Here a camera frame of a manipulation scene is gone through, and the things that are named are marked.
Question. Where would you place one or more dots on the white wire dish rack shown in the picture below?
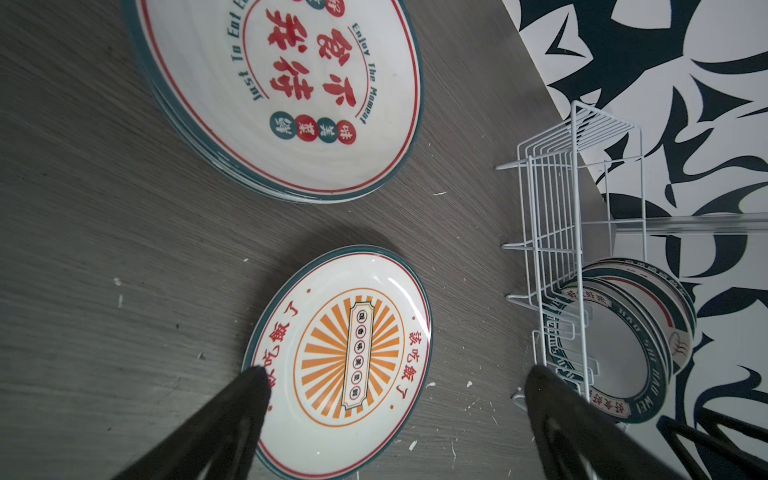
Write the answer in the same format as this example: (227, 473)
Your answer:
(550, 173)

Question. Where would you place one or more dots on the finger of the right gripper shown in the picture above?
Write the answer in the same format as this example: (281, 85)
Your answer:
(714, 441)

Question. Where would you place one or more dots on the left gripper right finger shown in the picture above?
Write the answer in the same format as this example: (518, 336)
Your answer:
(574, 440)

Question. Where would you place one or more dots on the row plate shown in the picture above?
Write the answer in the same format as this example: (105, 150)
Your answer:
(599, 331)
(311, 102)
(666, 312)
(346, 346)
(684, 300)

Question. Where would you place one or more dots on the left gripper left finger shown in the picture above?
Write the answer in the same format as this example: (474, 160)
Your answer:
(218, 442)

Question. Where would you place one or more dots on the aluminium frame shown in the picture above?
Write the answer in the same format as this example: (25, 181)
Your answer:
(708, 224)

